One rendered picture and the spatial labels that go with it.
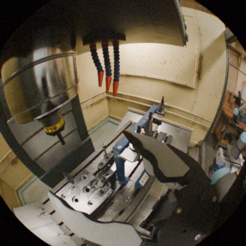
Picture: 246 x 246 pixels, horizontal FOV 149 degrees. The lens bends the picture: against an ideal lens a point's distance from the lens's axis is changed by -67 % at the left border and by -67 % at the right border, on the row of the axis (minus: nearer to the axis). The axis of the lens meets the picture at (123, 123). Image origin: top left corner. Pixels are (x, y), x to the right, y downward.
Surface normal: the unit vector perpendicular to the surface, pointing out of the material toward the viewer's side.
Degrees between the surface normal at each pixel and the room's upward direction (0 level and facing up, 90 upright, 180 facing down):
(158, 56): 90
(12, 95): 90
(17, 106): 90
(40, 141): 90
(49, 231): 24
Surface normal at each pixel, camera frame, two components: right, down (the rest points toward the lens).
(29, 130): 0.82, 0.33
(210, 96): -0.59, 0.47
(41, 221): 0.22, -0.94
